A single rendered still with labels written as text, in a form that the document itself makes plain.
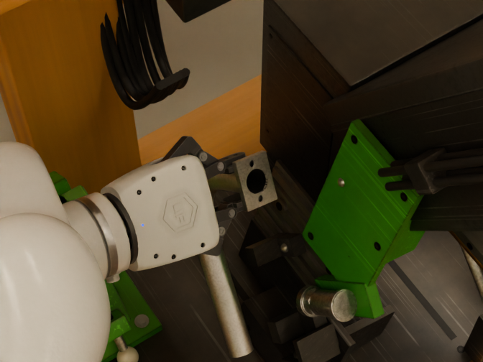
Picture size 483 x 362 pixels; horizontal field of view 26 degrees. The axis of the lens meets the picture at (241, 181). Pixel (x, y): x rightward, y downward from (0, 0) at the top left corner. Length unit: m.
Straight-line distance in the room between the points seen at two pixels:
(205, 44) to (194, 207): 1.80
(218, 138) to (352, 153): 0.47
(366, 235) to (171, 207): 0.25
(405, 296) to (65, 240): 0.88
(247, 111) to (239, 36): 1.24
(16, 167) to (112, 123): 0.48
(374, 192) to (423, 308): 0.34
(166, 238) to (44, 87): 0.29
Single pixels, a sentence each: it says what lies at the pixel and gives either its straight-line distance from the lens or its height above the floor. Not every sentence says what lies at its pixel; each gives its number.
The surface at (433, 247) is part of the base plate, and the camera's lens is 1.50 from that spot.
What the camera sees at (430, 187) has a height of 1.35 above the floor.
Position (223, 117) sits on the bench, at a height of 0.88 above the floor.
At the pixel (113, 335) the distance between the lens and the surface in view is 1.33.
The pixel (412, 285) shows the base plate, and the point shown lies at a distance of 1.46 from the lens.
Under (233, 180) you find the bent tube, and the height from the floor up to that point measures 1.25.
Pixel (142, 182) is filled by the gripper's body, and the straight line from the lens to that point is 1.03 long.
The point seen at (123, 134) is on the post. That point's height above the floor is 1.05.
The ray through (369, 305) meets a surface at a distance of 1.23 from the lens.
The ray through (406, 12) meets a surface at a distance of 1.28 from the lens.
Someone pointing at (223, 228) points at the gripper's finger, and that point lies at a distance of 1.10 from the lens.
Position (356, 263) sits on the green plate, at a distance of 1.22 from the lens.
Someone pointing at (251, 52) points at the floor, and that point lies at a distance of 2.82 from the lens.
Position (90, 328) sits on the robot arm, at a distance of 0.60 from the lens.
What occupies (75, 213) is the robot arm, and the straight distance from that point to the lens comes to 1.00.
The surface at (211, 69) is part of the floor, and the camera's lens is 2.78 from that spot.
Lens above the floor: 2.20
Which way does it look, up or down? 58 degrees down
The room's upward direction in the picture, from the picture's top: straight up
